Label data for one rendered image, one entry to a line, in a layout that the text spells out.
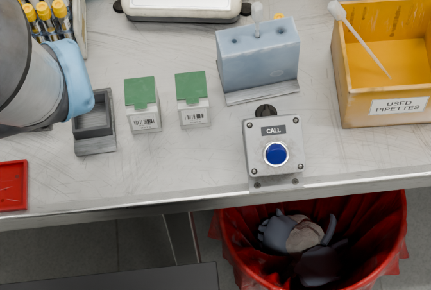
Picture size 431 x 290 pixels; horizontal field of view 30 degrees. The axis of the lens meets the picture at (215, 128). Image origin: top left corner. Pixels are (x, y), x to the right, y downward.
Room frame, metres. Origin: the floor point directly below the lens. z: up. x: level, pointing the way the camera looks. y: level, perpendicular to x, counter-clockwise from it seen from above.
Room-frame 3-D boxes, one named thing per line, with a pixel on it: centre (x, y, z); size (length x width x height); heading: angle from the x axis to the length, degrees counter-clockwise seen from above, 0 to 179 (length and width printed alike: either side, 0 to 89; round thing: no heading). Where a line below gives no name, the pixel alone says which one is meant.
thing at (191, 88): (0.52, 0.03, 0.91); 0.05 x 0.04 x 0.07; 1
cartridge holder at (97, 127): (0.51, 0.16, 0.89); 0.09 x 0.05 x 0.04; 3
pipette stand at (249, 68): (0.56, -0.06, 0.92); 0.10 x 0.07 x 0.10; 97
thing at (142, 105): (0.51, 0.09, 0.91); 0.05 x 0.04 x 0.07; 1
